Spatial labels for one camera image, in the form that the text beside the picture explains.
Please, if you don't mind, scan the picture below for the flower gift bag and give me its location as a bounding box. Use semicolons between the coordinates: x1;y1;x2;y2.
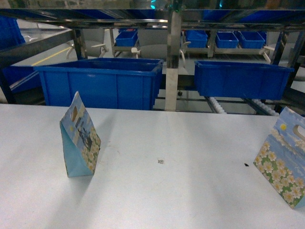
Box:
253;107;305;209
60;92;101;177

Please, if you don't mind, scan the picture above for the blue bin on rollers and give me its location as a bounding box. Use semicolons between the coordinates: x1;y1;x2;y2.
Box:
194;61;294;100

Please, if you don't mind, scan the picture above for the small blue bin far left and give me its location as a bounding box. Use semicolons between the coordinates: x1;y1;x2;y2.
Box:
115;31;138;47

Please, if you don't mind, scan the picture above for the small blue bin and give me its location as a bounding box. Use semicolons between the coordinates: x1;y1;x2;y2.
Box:
115;31;138;47
240;31;265;49
186;30;208;48
216;31;239;48

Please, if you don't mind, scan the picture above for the large blue bin by table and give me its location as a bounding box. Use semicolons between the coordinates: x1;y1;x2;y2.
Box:
34;58;163;110

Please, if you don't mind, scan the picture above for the small blue bin far middle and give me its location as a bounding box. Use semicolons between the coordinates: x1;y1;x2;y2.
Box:
186;30;208;48

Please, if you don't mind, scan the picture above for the small blue bin farthest right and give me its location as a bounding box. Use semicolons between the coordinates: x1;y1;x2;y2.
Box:
240;31;265;49

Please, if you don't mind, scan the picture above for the small blue bin far right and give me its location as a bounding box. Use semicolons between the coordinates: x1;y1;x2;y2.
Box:
216;31;239;48

